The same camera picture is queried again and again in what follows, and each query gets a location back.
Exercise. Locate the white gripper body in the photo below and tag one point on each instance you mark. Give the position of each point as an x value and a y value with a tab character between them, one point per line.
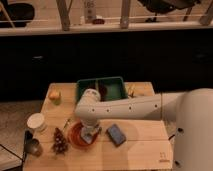
90	128

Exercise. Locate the grey blue towel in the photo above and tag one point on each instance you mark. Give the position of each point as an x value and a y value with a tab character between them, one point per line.
88	138

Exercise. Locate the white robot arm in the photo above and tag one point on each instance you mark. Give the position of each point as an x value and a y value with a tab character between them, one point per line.
193	147

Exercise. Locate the red orange bowl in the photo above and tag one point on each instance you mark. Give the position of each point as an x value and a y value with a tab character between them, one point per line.
74	136

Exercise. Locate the dark brown bowl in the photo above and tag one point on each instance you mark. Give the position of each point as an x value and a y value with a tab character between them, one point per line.
102	90

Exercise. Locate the green stick in bowl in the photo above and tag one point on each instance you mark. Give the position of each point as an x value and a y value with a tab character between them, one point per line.
97	85

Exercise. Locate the blue sponge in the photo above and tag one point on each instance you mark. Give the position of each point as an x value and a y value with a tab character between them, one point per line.
116	135

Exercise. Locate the bunch of dark grapes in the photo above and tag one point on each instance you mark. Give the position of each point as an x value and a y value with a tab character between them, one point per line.
60	145

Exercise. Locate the green plastic tray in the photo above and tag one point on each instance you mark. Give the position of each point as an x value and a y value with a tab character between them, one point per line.
115	87

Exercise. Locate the yellow green fruit toy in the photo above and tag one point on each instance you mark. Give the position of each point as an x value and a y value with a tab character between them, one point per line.
55	97

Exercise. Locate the white cup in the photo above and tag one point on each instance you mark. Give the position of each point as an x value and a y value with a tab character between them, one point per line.
36	122

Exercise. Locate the dark metal cup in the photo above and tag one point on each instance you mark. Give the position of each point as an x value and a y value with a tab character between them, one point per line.
33	147

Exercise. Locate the dark red background object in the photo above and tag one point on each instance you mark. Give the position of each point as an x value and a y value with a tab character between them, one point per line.
98	21

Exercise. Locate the black chair left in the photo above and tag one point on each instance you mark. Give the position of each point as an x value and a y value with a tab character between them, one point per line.
20	13

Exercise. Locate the black office chair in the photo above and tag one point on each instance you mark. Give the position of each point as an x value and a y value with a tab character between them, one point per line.
166	6

